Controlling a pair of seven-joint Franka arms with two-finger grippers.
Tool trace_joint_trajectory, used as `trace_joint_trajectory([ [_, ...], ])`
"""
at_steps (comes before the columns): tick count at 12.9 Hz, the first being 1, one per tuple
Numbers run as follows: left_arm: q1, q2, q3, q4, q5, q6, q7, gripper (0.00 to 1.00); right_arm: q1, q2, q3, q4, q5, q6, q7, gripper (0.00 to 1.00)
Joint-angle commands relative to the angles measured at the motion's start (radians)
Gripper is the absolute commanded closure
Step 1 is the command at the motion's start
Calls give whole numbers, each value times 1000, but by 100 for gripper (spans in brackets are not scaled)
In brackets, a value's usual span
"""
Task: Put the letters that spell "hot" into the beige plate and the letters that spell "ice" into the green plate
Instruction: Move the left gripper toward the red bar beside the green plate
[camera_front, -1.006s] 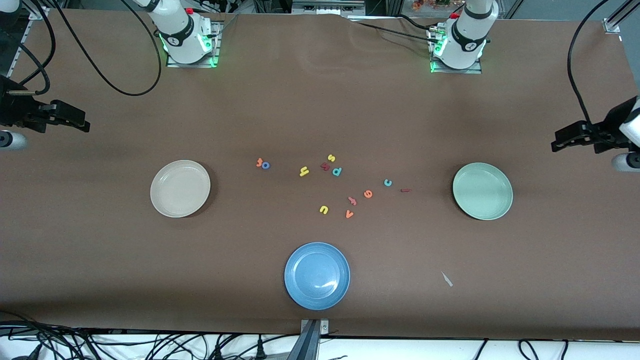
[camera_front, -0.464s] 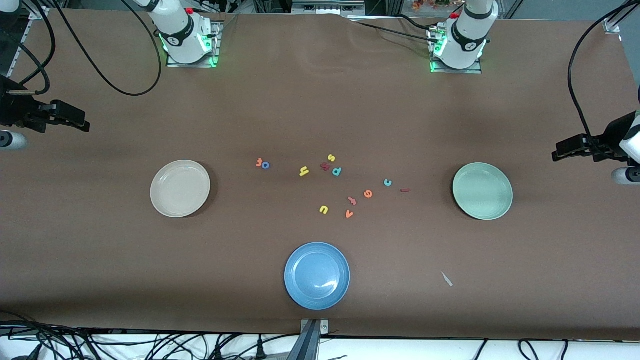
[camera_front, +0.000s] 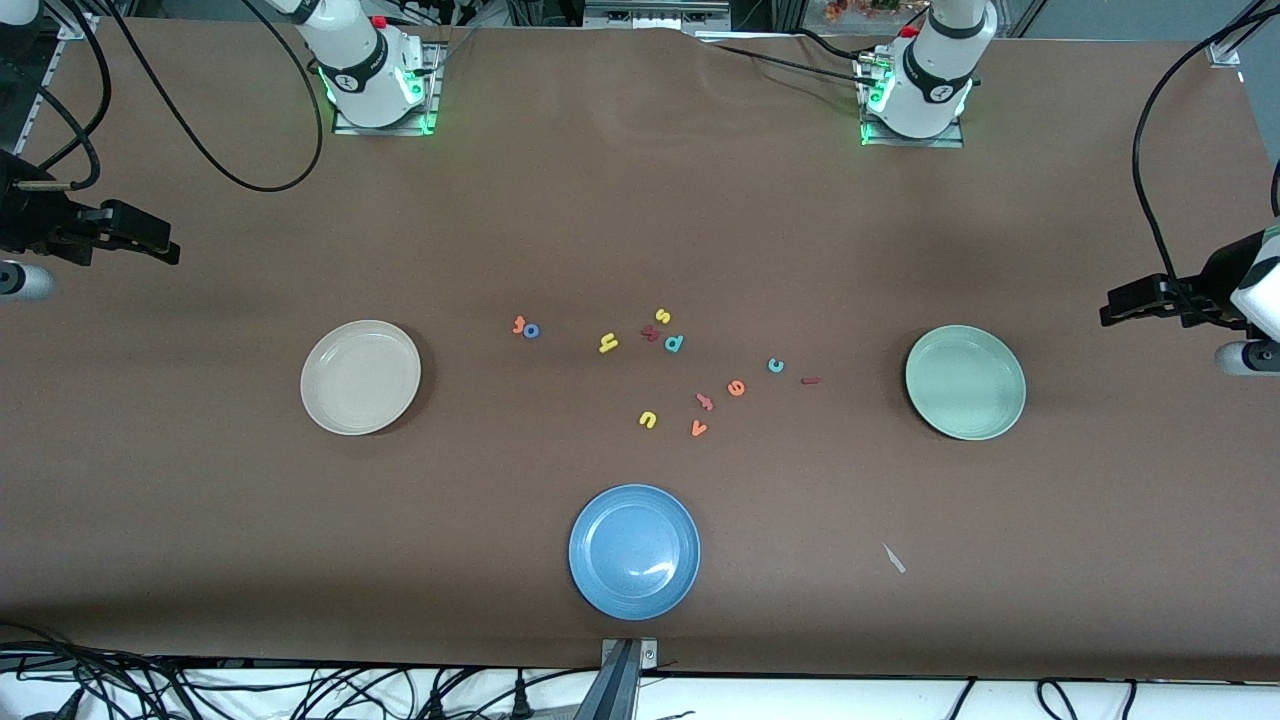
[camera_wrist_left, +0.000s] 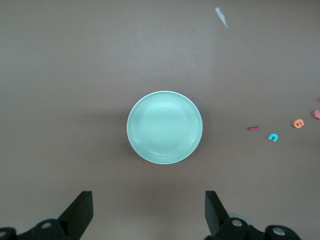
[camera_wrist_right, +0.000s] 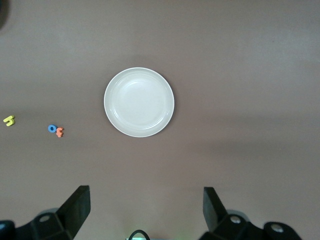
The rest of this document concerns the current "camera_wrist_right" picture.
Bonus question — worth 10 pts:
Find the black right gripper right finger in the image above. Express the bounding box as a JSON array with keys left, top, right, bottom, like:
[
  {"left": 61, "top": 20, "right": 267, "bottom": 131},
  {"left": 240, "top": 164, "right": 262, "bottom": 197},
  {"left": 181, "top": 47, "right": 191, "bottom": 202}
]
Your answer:
[{"left": 199, "top": 186, "right": 302, "bottom": 240}]

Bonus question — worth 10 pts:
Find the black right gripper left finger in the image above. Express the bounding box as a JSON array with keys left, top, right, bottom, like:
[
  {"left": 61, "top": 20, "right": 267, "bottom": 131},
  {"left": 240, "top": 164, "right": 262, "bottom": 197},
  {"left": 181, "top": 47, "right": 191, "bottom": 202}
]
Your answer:
[{"left": 0, "top": 185, "right": 91, "bottom": 240}]

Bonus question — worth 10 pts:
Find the yellow foam letter h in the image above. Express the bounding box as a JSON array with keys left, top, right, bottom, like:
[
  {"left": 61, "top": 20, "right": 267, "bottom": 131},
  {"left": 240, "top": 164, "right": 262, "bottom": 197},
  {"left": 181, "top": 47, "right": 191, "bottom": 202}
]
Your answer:
[{"left": 2, "top": 114, "right": 16, "bottom": 127}]

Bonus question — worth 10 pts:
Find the beige round plate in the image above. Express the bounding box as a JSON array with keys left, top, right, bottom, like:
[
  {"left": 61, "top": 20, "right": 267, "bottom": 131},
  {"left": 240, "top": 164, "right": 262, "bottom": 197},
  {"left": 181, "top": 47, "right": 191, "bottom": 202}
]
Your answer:
[{"left": 103, "top": 66, "right": 176, "bottom": 138}]

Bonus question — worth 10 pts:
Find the brown table cover mat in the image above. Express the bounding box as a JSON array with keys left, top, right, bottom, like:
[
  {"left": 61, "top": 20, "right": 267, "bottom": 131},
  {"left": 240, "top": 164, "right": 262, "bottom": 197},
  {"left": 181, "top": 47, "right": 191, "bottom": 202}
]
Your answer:
[{"left": 0, "top": 0, "right": 320, "bottom": 240}]

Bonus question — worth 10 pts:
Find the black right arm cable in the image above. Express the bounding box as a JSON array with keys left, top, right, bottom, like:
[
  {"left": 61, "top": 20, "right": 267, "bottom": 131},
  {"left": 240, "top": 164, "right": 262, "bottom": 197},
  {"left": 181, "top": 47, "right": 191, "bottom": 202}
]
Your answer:
[{"left": 128, "top": 229, "right": 151, "bottom": 240}]

